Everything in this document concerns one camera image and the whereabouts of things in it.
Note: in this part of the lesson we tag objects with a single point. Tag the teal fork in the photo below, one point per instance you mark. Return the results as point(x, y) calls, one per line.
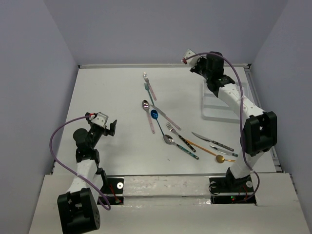
point(148, 90)

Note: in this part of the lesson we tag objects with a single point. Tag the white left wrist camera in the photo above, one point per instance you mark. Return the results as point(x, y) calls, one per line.
point(99, 119)

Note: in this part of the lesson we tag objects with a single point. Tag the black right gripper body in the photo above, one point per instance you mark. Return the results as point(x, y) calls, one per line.
point(200, 68)

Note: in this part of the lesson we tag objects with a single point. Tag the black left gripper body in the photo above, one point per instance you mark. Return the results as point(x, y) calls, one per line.
point(95, 134)

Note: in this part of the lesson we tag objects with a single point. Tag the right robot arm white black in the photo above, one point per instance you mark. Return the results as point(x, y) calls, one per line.
point(258, 128)

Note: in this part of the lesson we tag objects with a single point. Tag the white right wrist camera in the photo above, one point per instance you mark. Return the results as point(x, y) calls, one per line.
point(190, 59)

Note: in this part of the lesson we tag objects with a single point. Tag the silver fork pink handle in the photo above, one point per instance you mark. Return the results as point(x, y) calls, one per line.
point(149, 85)

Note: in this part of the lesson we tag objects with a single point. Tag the silver spoon pink handle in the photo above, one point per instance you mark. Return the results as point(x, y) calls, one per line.
point(146, 108)

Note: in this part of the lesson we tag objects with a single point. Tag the knife black speckled handle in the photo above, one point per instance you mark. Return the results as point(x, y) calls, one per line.
point(213, 142)

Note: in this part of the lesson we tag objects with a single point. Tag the gold utensil teal handle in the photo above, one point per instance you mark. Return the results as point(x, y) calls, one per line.
point(221, 159)

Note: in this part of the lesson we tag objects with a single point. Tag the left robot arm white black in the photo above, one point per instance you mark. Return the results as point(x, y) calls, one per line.
point(78, 210)

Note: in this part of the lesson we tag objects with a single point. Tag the silver fork black speckled handle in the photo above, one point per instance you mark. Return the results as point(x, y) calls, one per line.
point(171, 129)

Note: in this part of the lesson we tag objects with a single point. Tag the white compartment tray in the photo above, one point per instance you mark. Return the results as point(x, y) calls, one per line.
point(215, 109)

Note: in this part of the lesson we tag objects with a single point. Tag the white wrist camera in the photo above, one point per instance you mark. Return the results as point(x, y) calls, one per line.
point(99, 119)
point(190, 59)

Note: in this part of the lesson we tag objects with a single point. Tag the silver knife pink handle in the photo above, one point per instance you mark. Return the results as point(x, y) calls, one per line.
point(167, 118)

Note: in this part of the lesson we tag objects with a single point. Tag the gold spoon orange handle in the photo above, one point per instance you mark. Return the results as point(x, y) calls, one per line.
point(193, 144)

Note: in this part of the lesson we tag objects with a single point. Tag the small silver knife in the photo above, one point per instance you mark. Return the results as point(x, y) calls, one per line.
point(224, 151)

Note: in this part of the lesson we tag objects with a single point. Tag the blue spoon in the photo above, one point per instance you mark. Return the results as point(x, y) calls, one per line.
point(154, 115)

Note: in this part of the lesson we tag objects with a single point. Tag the silver spoon teal speckled handle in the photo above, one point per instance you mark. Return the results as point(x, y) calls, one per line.
point(169, 140)

